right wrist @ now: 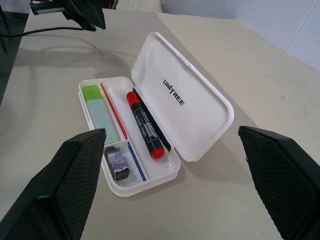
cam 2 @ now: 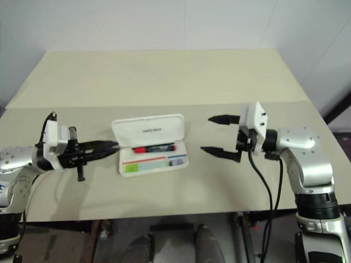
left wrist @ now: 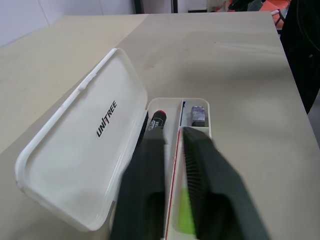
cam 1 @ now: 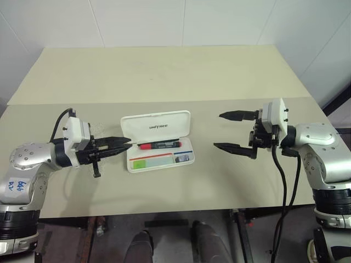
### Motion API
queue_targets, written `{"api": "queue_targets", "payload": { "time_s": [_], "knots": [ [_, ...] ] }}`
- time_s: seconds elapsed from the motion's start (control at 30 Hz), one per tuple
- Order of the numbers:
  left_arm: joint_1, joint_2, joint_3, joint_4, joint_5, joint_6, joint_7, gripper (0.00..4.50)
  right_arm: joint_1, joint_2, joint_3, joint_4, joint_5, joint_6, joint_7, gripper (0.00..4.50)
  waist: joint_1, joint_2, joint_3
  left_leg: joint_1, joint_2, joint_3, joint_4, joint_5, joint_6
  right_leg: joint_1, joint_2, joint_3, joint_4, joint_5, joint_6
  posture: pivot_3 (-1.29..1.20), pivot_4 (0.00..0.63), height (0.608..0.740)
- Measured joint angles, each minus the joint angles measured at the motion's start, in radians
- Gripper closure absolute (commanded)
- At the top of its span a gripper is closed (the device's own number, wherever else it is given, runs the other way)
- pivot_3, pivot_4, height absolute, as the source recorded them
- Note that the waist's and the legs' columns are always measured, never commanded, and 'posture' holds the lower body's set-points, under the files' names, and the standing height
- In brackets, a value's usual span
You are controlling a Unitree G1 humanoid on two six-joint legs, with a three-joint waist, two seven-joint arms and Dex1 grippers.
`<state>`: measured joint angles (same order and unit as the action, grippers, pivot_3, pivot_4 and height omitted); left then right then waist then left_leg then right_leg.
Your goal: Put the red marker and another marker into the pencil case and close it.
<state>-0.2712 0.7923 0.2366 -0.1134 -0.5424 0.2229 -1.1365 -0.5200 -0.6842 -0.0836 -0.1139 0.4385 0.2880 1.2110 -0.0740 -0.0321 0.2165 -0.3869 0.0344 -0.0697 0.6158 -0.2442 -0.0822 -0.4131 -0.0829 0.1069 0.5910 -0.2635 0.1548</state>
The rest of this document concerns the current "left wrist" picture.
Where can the black marker with red cap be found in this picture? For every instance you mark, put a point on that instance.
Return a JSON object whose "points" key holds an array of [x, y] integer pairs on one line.
{"points": [[157, 121]]}

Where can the dark figure beside table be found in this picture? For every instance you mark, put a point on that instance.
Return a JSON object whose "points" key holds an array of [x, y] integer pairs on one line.
{"points": [[303, 50]]}

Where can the green highlighter pen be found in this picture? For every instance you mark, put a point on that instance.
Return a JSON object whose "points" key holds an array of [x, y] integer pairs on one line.
{"points": [[186, 215]]}

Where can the white plastic Unitree pencil case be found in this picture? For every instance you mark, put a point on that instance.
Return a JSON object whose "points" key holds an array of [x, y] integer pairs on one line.
{"points": [[75, 155]]}

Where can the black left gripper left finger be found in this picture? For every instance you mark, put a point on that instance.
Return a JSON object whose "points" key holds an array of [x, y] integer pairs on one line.
{"points": [[142, 190]]}

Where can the grey eraser with purple sleeve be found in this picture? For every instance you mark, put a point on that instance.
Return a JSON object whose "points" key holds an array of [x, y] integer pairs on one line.
{"points": [[198, 115]]}

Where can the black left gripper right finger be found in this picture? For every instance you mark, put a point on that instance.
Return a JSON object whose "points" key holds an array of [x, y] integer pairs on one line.
{"points": [[220, 195]]}

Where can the orange background object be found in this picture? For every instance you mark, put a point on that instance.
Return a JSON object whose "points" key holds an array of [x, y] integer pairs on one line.
{"points": [[275, 5]]}

